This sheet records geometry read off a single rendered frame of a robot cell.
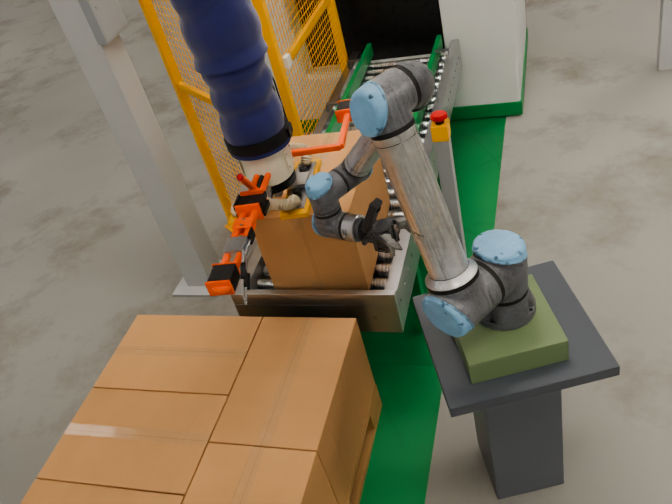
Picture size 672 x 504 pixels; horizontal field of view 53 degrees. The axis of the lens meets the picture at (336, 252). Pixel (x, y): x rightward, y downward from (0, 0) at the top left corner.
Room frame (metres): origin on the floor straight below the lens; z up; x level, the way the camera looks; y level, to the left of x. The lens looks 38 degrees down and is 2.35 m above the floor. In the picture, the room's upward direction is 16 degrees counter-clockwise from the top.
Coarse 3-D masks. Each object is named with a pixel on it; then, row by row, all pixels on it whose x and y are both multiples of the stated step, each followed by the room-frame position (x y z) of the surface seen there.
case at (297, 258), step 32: (352, 192) 2.15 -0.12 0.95; (384, 192) 2.52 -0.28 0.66; (256, 224) 2.16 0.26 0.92; (288, 224) 2.11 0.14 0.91; (288, 256) 2.13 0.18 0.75; (320, 256) 2.08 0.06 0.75; (352, 256) 2.03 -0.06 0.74; (288, 288) 2.15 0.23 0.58; (320, 288) 2.10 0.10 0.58; (352, 288) 2.05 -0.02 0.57
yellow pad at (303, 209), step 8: (312, 160) 2.21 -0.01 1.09; (320, 160) 2.19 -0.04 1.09; (296, 168) 2.18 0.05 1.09; (304, 168) 2.12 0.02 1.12; (312, 168) 2.14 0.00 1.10; (288, 192) 2.04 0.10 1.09; (296, 192) 1.98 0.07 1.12; (304, 192) 2.00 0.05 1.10; (304, 200) 1.95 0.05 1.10; (296, 208) 1.92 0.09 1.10; (304, 208) 1.91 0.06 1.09; (280, 216) 1.91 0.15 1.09; (288, 216) 1.90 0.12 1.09; (296, 216) 1.90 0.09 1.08; (304, 216) 1.89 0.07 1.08
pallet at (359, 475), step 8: (376, 392) 1.89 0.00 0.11; (376, 400) 1.87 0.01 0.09; (376, 408) 1.85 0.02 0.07; (368, 416) 1.76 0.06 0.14; (376, 416) 1.82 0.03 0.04; (368, 424) 1.79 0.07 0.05; (376, 424) 1.80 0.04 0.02; (368, 432) 1.77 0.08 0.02; (368, 440) 1.73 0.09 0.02; (360, 448) 1.62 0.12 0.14; (368, 448) 1.70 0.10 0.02; (360, 456) 1.67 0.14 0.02; (368, 456) 1.66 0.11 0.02; (360, 464) 1.63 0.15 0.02; (368, 464) 1.64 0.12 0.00; (360, 472) 1.60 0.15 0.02; (352, 480) 1.49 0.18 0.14; (360, 480) 1.56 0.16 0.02; (352, 488) 1.47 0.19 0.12; (360, 488) 1.53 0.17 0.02; (352, 496) 1.51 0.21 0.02; (360, 496) 1.50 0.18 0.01
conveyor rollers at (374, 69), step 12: (396, 60) 4.10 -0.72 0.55; (420, 60) 4.01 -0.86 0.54; (444, 60) 3.94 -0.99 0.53; (372, 72) 4.04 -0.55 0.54; (360, 84) 3.90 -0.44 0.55; (432, 96) 3.53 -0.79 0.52; (432, 108) 3.36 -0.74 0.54; (420, 132) 3.13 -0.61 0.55; (384, 168) 2.94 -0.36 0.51; (396, 204) 2.56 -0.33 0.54; (396, 228) 2.39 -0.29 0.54; (384, 264) 2.16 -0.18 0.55; (264, 288) 2.27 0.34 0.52; (372, 288) 2.07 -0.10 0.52; (384, 288) 2.05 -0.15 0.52
